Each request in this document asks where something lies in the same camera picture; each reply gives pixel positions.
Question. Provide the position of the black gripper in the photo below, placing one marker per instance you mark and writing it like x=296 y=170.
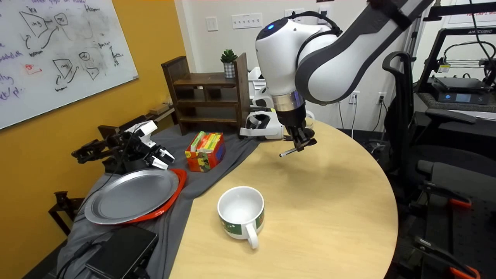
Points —
x=295 y=122

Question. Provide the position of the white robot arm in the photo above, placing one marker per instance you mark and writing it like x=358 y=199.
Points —
x=289 y=57

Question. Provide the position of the white green mug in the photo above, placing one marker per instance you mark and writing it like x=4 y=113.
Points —
x=241 y=207

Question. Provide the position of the black office chair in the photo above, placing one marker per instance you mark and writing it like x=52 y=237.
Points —
x=400 y=125

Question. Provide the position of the colourful block box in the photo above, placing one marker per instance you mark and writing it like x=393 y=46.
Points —
x=207 y=151

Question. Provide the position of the small potted green plant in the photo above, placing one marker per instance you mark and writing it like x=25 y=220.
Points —
x=228 y=57

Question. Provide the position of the dark wooden shelf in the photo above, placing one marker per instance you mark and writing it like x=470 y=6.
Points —
x=207 y=80

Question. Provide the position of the red plate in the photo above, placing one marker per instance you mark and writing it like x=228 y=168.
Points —
x=182 y=182

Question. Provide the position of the grey cloth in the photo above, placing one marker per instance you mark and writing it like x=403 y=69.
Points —
x=176 y=223

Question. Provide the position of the black orange bar clamp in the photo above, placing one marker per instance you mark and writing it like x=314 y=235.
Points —
x=462 y=272
x=459 y=203

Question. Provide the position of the black 3D printer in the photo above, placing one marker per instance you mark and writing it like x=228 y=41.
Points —
x=465 y=91

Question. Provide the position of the black white gripper device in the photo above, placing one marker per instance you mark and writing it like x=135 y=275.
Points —
x=124 y=148

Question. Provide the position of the grey metal plate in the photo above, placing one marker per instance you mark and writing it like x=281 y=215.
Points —
x=129 y=196

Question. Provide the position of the black flat box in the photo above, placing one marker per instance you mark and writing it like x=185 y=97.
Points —
x=124 y=252

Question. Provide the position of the black metal stand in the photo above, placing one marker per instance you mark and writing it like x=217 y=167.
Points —
x=64 y=203

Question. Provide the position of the white wall outlet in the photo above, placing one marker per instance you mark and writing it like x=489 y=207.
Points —
x=382 y=99

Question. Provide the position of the wide white switch plate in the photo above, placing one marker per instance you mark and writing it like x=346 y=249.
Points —
x=247 y=21

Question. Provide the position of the single white light switch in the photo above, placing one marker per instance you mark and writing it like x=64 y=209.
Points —
x=211 y=24

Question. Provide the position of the large wall whiteboard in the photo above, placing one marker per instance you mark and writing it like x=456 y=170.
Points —
x=52 y=57

